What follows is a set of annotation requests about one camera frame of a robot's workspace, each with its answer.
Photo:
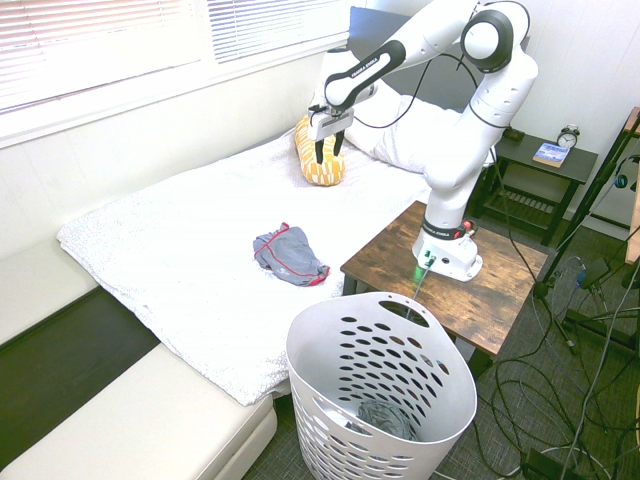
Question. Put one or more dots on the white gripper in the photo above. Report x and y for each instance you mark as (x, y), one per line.
(330, 120)

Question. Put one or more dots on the grey garment with red trim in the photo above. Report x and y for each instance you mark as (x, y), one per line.
(295, 255)

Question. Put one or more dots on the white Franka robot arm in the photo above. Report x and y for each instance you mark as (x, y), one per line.
(500, 100)

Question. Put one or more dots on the white perforated laundry basket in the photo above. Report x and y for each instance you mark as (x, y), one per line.
(450, 400)

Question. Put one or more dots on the yellow patterned pillow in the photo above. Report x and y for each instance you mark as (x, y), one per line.
(325, 172)

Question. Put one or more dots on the white pillow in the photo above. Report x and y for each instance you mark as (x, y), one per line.
(400, 140)

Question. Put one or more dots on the dark grey headboard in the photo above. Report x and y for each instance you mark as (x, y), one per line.
(440, 85)

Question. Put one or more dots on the narrow white window blind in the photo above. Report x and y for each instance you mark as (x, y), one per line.
(275, 27)

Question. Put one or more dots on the white speckled bed blanket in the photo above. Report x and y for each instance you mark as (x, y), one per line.
(175, 240)

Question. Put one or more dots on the small dark box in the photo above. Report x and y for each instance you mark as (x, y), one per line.
(513, 135)

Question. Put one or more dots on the blue paperback book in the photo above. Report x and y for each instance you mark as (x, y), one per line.
(550, 154)

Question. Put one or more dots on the brown wooden side table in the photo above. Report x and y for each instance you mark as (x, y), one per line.
(490, 300)

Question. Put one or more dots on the black alarm clock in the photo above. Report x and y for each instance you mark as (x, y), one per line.
(568, 138)

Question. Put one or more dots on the black nightstand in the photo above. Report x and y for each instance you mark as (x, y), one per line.
(575, 162)

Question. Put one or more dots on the wide white window blind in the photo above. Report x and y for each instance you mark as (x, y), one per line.
(100, 45)

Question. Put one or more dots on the black tripod stand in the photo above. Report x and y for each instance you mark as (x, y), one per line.
(590, 200)

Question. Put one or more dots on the dark grey cloth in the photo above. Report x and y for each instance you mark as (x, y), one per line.
(385, 417)

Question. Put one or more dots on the black power adapter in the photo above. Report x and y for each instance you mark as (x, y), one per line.
(595, 272)

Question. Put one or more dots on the blue headphones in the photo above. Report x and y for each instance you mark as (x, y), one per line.
(621, 181)

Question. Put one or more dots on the light wooden furniture edge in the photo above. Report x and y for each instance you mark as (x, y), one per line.
(635, 210)

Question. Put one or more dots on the black power brick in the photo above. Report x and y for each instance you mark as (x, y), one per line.
(542, 460)

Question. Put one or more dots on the cream padded bed frame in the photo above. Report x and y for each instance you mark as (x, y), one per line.
(125, 425)

